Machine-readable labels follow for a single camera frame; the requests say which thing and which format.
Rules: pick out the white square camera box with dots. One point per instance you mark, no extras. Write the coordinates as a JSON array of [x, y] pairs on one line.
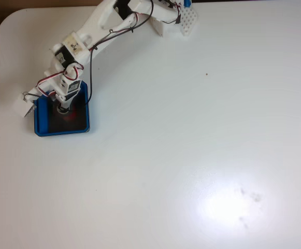
[[22, 105]]

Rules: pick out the blue square plastic box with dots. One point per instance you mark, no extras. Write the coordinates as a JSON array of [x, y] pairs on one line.
[[40, 124]]

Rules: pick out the red tape roll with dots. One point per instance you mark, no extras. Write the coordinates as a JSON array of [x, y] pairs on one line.
[[72, 117]]

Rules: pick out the white perforated base plate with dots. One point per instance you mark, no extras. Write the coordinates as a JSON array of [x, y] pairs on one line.
[[189, 20]]

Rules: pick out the blue clamp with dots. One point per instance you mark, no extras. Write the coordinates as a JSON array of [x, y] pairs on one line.
[[187, 3]]

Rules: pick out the black foam pad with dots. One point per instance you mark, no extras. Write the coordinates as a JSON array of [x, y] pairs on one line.
[[62, 125]]

